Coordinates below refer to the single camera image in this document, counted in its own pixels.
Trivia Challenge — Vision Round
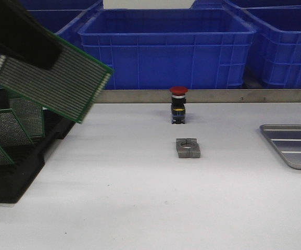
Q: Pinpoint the green circuit board middle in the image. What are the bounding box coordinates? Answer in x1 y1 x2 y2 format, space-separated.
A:
0 109 33 147

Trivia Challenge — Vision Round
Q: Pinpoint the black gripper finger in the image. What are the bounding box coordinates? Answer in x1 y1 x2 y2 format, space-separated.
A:
0 1 62 70

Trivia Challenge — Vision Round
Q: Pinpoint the blue plastic crate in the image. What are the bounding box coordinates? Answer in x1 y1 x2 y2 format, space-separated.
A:
0 9 99 86
242 7 301 89
78 9 255 90

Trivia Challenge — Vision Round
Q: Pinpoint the black slotted board rack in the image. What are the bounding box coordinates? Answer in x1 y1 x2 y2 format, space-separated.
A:
0 88 74 203

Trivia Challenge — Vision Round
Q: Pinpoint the red emergency stop button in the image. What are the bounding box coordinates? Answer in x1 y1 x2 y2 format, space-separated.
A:
170 86 188 124

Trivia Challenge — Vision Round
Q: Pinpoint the green perforated circuit board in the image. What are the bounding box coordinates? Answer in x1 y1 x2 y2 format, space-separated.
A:
0 35 114 123

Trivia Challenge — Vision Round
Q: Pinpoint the blue crate back left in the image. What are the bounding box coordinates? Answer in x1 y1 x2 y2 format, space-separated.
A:
20 0 103 10

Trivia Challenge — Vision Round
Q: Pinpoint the grey metal clamp block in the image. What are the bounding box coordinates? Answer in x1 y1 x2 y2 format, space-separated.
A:
175 138 201 158

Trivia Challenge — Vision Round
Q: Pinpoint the green circuit board rear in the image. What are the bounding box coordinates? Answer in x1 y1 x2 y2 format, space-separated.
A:
9 95 45 139

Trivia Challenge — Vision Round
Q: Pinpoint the blue crate back right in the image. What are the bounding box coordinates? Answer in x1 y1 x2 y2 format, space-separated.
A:
191 0 301 9

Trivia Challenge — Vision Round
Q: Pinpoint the silver metal tray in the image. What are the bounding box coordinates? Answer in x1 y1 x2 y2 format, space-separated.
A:
260 124 301 170

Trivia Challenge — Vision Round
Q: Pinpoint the blue plastic crate right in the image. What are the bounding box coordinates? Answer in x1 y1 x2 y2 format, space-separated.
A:
242 7 301 89

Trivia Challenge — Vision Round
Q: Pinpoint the blue plastic crate left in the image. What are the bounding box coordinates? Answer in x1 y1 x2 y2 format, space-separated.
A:
0 9 99 86

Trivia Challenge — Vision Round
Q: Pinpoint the blue plastic crate centre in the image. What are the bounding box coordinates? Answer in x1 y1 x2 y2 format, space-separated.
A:
78 9 255 90

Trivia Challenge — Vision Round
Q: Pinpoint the metal table edge rail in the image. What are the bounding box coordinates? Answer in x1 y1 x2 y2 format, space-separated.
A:
95 89 301 104

